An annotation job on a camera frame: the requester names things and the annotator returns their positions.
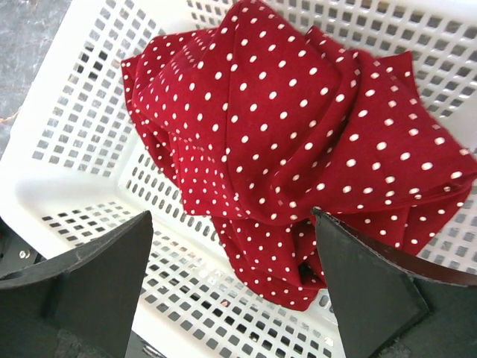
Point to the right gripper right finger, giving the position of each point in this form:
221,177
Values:
391,304

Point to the white plastic basket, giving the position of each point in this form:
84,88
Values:
75,168

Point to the red polka dot skirt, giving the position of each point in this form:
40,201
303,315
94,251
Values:
257,124

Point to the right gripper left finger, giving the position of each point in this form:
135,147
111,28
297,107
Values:
81,303

